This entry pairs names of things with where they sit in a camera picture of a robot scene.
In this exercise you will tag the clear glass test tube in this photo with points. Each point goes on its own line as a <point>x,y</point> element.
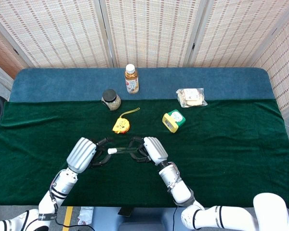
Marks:
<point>125,150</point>

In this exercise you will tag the small white cap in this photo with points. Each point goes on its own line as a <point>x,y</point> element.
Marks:
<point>112,151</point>

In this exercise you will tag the glass jar black lid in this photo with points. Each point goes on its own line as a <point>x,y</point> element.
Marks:
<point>112,102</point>

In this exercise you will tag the woven folding screen panel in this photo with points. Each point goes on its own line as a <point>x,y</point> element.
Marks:
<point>236,31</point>
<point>2,53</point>
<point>284,72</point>
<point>57,31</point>
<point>154,31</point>

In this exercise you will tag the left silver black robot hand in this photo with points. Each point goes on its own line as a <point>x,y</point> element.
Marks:
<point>82,154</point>

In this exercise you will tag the blue table cloth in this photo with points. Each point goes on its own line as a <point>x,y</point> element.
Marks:
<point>62,84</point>

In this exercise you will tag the yellow green plastic container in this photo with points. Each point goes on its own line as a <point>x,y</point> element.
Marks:
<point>173,120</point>

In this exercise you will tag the black flat device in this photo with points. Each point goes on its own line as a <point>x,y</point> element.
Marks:
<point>125,211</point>

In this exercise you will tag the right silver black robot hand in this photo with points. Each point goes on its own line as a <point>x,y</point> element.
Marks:
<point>155,150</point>

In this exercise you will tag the clear bag of biscuits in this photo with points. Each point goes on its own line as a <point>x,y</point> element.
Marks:
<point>191,97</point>

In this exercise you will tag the tea drink bottle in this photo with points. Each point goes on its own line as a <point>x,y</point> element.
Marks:
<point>132,83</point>

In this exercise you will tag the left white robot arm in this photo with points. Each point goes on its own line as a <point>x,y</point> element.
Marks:
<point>60,185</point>

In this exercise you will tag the yellow cartoon tape measure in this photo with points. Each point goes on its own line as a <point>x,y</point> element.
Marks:
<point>121,125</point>

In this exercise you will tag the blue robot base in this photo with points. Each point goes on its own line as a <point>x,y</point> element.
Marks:
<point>144,221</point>

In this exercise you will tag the white crumpled cloth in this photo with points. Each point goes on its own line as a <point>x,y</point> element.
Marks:
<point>85,215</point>

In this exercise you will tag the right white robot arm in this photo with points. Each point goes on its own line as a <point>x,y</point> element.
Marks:
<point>178,187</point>

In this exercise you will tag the green velvet cloth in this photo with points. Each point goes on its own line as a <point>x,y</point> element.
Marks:
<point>231,156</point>

